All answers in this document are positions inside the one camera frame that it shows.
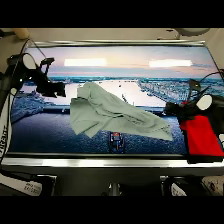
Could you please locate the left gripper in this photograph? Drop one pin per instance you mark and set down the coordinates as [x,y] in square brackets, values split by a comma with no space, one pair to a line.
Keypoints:
[50,88]

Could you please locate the grey-green T-shirt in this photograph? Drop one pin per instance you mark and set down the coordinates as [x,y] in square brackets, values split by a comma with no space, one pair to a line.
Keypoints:
[106,113]

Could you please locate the black garment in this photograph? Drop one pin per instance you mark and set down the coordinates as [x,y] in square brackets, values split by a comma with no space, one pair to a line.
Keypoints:
[205,159]

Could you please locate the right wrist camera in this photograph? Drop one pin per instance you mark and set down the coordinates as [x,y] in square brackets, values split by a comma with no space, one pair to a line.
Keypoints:
[194,85]

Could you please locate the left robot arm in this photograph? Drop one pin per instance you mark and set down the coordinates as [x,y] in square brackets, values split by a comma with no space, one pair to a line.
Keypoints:
[20,68]

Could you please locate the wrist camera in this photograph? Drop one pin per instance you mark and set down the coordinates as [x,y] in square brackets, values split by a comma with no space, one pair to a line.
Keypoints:
[47,62]
[194,85]

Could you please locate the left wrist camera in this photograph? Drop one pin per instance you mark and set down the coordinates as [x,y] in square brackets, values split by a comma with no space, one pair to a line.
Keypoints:
[47,62]

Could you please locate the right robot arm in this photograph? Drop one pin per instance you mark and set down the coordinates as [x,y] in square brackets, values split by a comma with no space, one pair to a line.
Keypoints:
[213,110]

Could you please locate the red garment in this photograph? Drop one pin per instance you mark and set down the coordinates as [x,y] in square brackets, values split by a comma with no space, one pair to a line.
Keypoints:
[201,136]

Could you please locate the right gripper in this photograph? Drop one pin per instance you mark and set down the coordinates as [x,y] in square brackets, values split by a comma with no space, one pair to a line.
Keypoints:
[176,109]

